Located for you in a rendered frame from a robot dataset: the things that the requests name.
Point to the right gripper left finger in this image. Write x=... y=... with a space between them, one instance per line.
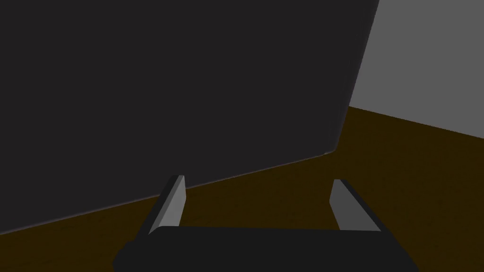
x=172 y=207

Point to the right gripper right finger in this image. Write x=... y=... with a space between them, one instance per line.
x=353 y=209

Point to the dark grey appliance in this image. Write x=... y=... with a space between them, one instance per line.
x=170 y=98

